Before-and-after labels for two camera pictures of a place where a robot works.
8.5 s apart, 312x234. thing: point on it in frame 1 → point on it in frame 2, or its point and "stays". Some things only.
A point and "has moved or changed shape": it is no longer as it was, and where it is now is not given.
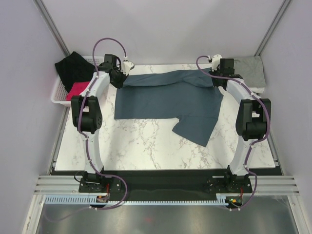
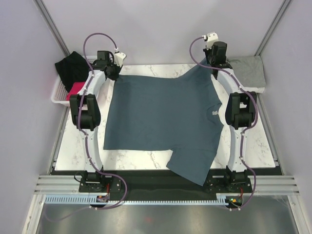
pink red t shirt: x=76 y=89 stays
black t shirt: x=74 y=68 stays
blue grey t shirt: x=186 y=95 has moved or changed shape
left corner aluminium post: x=52 y=26 stays
